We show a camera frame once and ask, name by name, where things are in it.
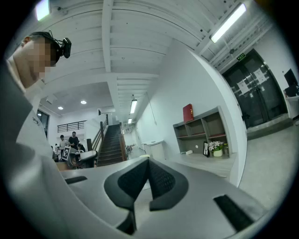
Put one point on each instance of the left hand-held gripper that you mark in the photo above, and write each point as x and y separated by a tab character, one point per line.
84	156

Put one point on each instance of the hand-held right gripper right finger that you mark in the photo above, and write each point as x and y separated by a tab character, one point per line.
165	184

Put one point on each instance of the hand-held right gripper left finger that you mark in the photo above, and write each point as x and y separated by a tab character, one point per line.
126	184

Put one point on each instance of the grey wooden desk with hutch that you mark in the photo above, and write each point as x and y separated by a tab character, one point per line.
203	130

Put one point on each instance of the red book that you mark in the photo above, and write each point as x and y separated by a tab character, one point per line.
188	113

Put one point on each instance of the dark wooden staircase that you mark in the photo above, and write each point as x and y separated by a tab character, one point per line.
111	144

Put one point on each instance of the black balcony railing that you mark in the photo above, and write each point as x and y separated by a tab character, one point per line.
72	126

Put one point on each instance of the white tissue box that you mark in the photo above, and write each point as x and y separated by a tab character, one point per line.
187	152

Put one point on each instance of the person's grey shirt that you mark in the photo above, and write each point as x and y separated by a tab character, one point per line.
25	144

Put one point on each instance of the white potted flowers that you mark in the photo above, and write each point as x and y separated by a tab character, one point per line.
217	149

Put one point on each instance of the clear glass jar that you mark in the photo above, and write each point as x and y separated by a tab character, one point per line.
225	149

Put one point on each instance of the person's head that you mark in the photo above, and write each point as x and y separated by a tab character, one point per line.
28	63

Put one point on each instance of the white paper notice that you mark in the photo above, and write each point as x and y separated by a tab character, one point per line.
243	87
260	75

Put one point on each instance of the black double door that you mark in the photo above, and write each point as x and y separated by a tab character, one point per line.
254	93

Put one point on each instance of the green exit sign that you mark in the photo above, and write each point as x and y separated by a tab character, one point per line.
240	56

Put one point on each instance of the square ceiling light panel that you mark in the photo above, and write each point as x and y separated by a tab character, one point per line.
43	9

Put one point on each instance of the black deer picture frame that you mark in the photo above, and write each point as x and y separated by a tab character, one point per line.
205	149

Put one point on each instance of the black head-mounted camera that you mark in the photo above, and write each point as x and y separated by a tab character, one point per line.
66	47

